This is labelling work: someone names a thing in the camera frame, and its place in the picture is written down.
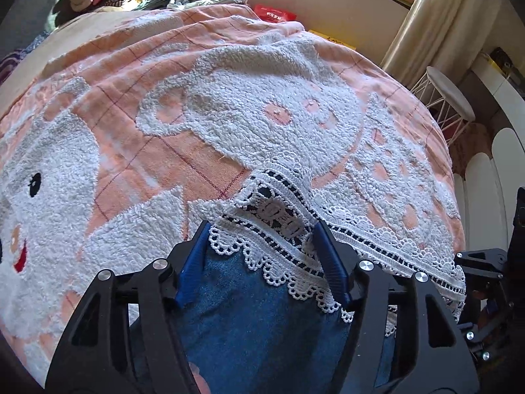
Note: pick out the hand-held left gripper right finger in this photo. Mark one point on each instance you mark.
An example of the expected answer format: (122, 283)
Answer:
(333, 264)

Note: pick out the beige bed sheet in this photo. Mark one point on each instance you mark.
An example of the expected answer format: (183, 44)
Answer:
(61, 37)

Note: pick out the red plastic bag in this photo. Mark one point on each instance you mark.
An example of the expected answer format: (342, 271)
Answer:
(274, 13)

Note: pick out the blue denim pants lace trim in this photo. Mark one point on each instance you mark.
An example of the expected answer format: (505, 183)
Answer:
(258, 328)

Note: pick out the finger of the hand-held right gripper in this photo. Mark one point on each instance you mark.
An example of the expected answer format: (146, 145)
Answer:
(480, 260)
(478, 338)

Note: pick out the peach printed blanket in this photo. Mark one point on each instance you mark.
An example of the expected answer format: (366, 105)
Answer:
(123, 131)

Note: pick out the white scalloped panel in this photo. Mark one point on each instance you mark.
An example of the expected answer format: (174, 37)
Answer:
(488, 184)

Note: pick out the white low cabinet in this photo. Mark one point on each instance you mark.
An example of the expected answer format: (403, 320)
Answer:
(498, 86)

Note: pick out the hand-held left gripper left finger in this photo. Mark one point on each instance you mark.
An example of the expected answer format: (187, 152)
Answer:
(190, 273)

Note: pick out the grey padded headboard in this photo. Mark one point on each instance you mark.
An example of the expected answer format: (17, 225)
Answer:
(28, 16)

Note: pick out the cream curtain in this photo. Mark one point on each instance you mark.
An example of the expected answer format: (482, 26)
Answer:
(430, 20)

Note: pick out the purple striped pillow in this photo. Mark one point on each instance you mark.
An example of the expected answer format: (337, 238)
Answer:
(10, 67)

